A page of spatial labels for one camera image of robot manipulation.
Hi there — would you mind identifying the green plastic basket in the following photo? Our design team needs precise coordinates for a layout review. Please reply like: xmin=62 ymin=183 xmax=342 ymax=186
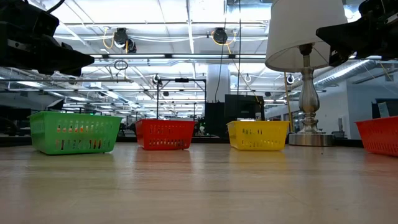
xmin=27 ymin=111 xmax=123 ymax=156

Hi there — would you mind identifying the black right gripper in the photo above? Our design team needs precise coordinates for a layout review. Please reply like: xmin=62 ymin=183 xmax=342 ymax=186
xmin=316 ymin=12 xmax=398 ymax=68

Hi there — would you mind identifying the white shade table lamp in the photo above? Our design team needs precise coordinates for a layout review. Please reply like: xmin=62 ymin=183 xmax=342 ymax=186
xmin=264 ymin=0 xmax=349 ymax=147

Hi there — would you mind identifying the red plastic basket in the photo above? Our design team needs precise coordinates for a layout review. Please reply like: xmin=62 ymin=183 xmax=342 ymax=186
xmin=354 ymin=115 xmax=398 ymax=157
xmin=135 ymin=118 xmax=197 ymax=151

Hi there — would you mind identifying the black ceiling cable reel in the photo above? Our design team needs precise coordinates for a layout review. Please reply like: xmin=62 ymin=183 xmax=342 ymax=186
xmin=112 ymin=27 xmax=137 ymax=54
xmin=211 ymin=27 xmax=229 ymax=45

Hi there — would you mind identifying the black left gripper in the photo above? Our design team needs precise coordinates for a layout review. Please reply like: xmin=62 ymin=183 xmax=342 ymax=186
xmin=0 ymin=0 xmax=96 ymax=77

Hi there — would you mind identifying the black aluminium table frame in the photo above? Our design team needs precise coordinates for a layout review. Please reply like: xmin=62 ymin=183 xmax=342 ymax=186
xmin=0 ymin=134 xmax=363 ymax=147

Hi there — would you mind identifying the black tilted monitor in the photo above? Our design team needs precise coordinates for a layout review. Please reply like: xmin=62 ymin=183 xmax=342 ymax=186
xmin=45 ymin=98 xmax=65 ymax=111

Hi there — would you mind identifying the yellow plastic basket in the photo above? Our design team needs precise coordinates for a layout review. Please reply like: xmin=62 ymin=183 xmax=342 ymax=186
xmin=226 ymin=120 xmax=290 ymax=152

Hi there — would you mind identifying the dark wall screen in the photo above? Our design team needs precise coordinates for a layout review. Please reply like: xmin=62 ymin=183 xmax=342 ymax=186
xmin=371 ymin=98 xmax=398 ymax=119

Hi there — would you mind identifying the black stand frame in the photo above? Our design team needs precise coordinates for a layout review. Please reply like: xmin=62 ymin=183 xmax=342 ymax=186
xmin=155 ymin=77 xmax=207 ymax=121

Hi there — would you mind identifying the yellow hanging cord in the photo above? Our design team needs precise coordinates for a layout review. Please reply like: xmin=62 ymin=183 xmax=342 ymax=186
xmin=283 ymin=72 xmax=295 ymax=133

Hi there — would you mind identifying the black cabinet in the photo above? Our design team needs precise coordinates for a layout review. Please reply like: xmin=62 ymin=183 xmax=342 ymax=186
xmin=204 ymin=101 xmax=226 ymax=138

